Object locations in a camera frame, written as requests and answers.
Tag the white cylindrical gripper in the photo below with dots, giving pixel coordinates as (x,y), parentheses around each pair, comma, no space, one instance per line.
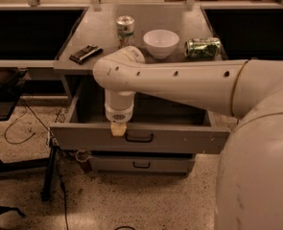
(119,114)

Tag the grey top drawer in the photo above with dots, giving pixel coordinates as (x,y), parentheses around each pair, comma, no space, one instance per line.
(156,126)

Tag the grey drawer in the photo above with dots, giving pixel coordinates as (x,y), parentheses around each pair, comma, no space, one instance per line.
(156,126)
(141,162)

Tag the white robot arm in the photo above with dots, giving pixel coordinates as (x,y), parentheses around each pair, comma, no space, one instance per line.
(249,191)

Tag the grey bottom drawer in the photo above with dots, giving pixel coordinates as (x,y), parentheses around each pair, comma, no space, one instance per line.
(141,162)

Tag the grey drawer cabinet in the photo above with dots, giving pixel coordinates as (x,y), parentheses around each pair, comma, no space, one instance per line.
(99,27)

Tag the cup on floor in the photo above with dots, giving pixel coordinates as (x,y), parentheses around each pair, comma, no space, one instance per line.
(82,157)

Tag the white bowl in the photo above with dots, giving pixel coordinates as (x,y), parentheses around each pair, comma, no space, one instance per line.
(160,43)

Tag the upright white soda can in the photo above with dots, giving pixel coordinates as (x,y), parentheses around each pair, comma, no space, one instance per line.
(125,30)

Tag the green can lying down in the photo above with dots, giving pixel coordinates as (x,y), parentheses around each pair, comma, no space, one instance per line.
(197,48)

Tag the dark bin at left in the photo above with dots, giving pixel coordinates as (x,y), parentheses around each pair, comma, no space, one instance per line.
(11,87)

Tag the black stand frame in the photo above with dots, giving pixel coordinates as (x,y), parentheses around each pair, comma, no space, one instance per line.
(47,163)

